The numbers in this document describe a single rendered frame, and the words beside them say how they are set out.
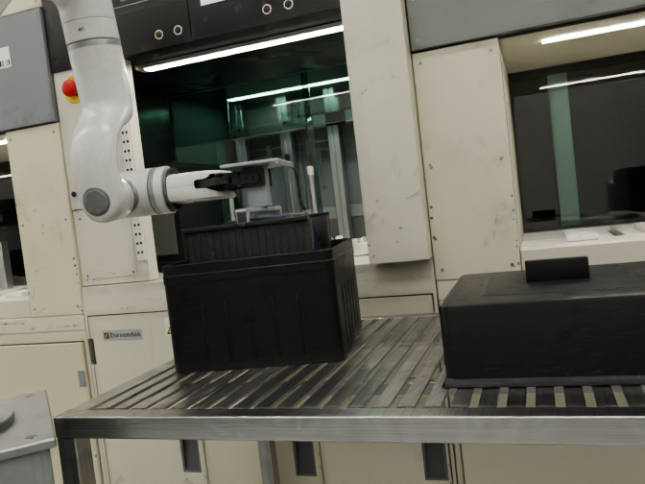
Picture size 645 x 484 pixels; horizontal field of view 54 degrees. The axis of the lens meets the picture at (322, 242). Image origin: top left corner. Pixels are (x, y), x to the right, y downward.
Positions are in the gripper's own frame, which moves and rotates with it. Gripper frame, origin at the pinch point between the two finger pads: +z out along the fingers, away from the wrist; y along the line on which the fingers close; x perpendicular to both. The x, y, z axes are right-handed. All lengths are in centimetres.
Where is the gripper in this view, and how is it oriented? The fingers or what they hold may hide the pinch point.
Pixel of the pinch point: (257, 178)
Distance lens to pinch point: 110.4
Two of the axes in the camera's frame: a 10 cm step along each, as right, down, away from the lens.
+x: -1.2, -9.9, -0.5
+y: -1.6, 0.7, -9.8
